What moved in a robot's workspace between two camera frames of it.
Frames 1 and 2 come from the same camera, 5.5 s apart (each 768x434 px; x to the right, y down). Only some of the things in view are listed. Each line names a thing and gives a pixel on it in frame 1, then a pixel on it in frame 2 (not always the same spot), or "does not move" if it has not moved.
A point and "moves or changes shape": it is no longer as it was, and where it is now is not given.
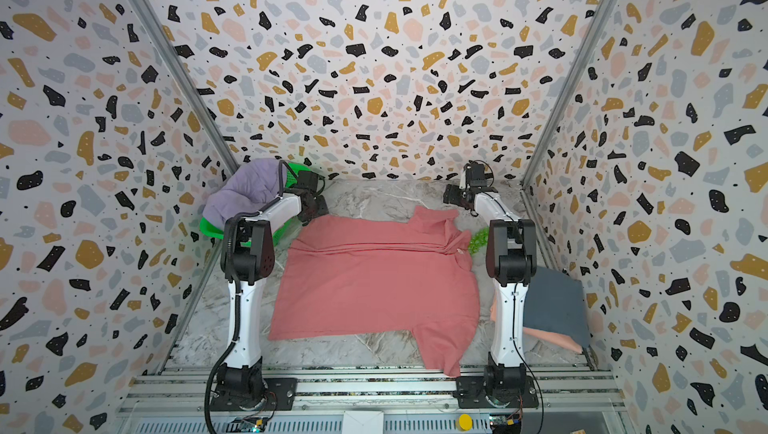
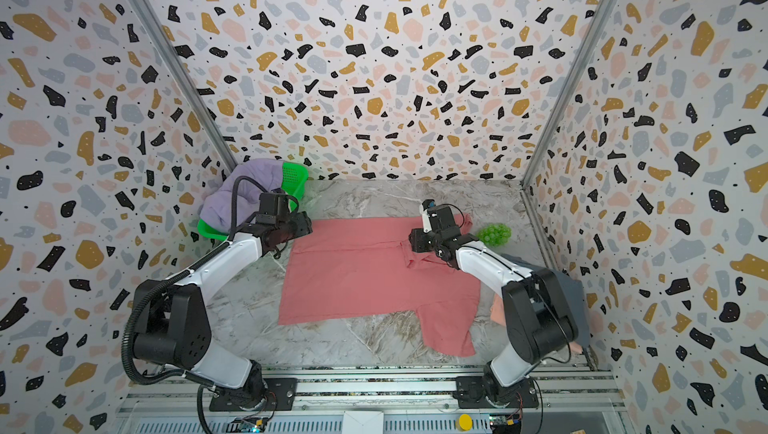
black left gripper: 321,208 → 301,220
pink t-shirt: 400,274 moves or changes shape
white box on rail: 363,422 does not move
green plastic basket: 292,172 does not move
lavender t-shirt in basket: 248,189 does not move
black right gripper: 456,195 → 420,239
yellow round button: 465,422 does not move
